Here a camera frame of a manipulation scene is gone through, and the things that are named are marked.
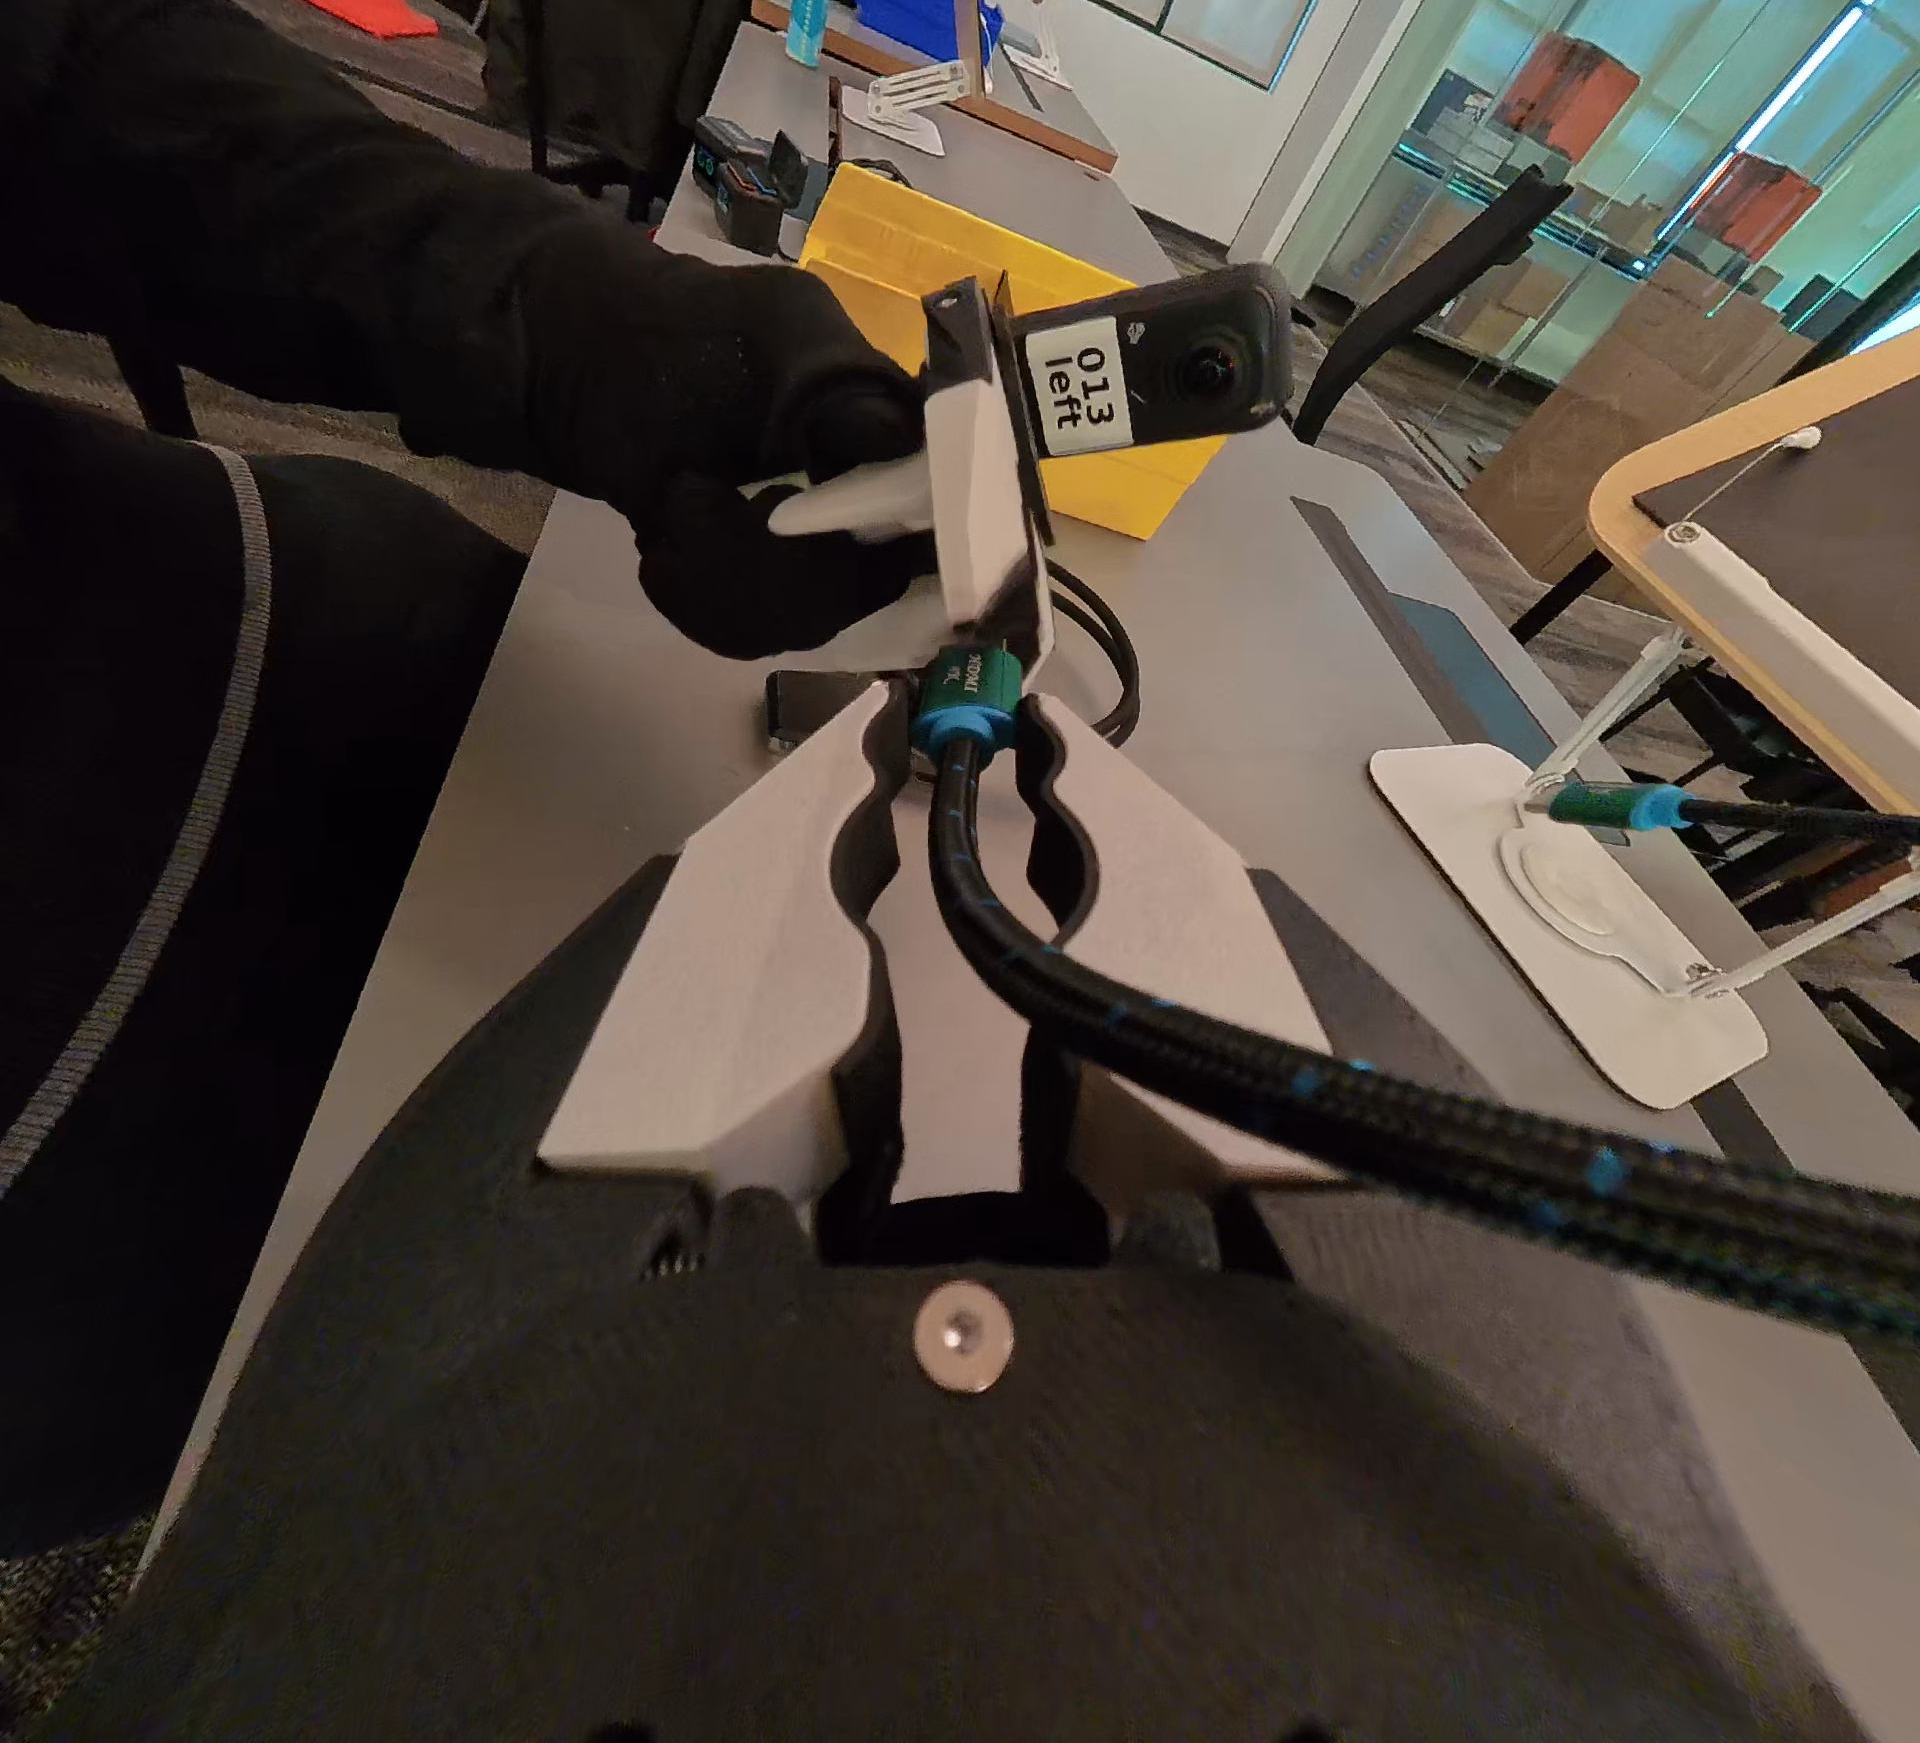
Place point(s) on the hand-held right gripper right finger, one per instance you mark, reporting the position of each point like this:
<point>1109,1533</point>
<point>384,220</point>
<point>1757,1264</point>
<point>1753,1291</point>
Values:
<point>1186,903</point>

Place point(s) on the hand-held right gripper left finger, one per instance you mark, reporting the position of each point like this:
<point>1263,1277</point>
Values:
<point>706,1009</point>

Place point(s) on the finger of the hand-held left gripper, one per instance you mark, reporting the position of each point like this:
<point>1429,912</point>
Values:
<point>983,497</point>

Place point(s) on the yellow plastic bin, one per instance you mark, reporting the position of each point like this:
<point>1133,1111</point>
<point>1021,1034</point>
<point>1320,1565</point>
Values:
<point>897,235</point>

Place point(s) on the person's left forearm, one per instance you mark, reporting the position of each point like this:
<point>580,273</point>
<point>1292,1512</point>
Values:
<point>301,212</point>

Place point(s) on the person's left hand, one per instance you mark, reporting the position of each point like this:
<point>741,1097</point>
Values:
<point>706,394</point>

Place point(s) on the wooden table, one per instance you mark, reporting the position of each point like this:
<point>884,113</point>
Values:
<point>1052,131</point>

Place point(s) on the black office chair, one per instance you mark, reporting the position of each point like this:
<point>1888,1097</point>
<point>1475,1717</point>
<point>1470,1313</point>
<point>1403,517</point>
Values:
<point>1425,287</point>

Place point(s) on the black power brick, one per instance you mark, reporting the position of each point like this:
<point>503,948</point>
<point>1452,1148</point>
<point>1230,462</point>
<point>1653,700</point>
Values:
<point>750,220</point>

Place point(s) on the black box device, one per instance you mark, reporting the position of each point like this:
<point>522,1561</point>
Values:
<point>789,168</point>

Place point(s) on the black stand pole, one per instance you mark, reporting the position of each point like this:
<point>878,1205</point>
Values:
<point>832,124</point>

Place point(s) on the black charger with lights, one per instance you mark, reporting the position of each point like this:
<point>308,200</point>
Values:
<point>727,146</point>

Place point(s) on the cardboard box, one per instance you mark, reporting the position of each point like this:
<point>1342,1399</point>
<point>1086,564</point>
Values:
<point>1651,423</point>

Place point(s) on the teal bottle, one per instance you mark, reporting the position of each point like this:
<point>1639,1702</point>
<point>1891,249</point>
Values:
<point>810,12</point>

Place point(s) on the person's black clothing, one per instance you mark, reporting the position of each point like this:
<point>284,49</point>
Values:
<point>149,875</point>

